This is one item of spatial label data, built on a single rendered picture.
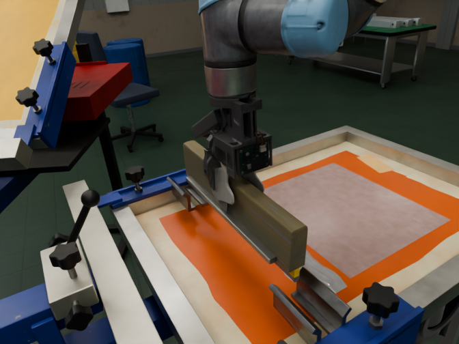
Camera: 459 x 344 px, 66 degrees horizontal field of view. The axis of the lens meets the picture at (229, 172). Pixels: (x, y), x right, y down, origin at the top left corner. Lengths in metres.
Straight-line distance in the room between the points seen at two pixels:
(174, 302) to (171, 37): 8.52
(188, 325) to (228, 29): 0.42
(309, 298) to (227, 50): 0.38
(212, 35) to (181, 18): 8.53
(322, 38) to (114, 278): 0.44
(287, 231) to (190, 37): 8.72
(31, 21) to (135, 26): 7.49
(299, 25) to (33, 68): 0.86
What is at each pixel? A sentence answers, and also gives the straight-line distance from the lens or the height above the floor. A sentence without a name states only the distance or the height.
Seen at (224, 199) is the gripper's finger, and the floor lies 1.11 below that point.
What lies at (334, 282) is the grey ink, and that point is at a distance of 0.66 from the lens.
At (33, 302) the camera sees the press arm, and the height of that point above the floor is 1.04.
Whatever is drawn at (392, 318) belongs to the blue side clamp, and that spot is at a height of 1.00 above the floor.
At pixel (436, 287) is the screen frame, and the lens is 0.66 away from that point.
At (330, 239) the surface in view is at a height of 0.95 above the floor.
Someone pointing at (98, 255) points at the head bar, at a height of 1.04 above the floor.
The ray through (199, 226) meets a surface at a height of 0.95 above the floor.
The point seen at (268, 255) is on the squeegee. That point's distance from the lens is 0.54.
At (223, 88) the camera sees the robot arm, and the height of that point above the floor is 1.30.
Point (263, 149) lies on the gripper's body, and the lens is 0.53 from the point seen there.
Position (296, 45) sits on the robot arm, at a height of 1.36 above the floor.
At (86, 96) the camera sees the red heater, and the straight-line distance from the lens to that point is 1.38.
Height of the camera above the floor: 1.43
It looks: 28 degrees down
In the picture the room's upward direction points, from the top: 4 degrees counter-clockwise
